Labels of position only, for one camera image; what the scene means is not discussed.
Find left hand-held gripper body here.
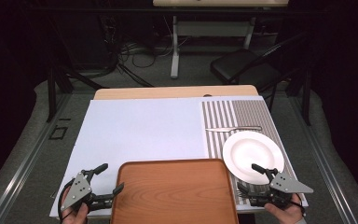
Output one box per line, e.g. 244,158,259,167
60,169,104,216

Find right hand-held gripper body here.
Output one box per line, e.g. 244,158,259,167
250,171,314,209

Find aluminium floor rail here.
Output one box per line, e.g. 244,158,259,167
0,92,73,224
287,92,358,224

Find white plate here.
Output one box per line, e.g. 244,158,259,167
222,130,285,186

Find white board sheet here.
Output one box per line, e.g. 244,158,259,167
48,95,310,218

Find person's right hand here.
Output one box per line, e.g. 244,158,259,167
264,193,306,224

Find white-legged table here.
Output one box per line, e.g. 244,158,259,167
152,0,290,79

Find bundle of floor cables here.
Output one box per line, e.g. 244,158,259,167
103,15,194,89

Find black folding chair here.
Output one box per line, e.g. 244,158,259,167
210,31,312,126

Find person's left hand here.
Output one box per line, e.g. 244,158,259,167
60,199,90,224

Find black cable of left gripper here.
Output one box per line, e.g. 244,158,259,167
57,177,76,224

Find black metal stand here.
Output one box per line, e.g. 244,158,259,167
45,15,110,123

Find brown wood-grain tray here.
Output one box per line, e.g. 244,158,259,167
110,158,240,224

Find grey striped placemat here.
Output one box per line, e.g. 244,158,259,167
200,99,309,206

